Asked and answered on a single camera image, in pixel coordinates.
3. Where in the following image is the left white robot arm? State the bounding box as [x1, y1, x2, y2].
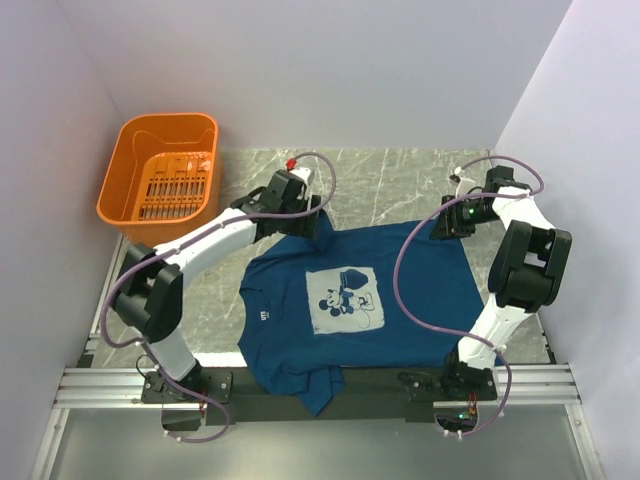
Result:
[109, 167, 321, 402]

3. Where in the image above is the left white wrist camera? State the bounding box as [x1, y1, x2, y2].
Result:
[285, 157, 315, 188]

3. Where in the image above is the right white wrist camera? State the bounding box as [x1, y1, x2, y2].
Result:
[449, 167, 476, 197]

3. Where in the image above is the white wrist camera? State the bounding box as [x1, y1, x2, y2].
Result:
[285, 157, 315, 188]
[449, 167, 476, 197]

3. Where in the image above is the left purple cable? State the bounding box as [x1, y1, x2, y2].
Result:
[99, 150, 337, 444]

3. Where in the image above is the blue mickey mouse t-shirt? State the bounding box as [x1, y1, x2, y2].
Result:
[238, 216, 484, 414]

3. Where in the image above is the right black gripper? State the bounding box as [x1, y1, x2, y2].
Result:
[428, 195, 500, 241]

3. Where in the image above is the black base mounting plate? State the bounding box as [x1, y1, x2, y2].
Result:
[139, 365, 501, 434]

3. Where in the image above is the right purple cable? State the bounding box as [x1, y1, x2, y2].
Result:
[392, 154, 546, 437]

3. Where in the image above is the aluminium frame rail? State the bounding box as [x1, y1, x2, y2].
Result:
[29, 234, 606, 480]

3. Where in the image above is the orange plastic basket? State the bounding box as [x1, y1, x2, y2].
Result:
[96, 113, 223, 246]

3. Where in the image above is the purple cable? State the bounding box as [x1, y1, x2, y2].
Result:
[99, 150, 337, 444]
[392, 154, 546, 437]

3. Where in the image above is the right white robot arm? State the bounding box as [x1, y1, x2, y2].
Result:
[430, 166, 572, 400]

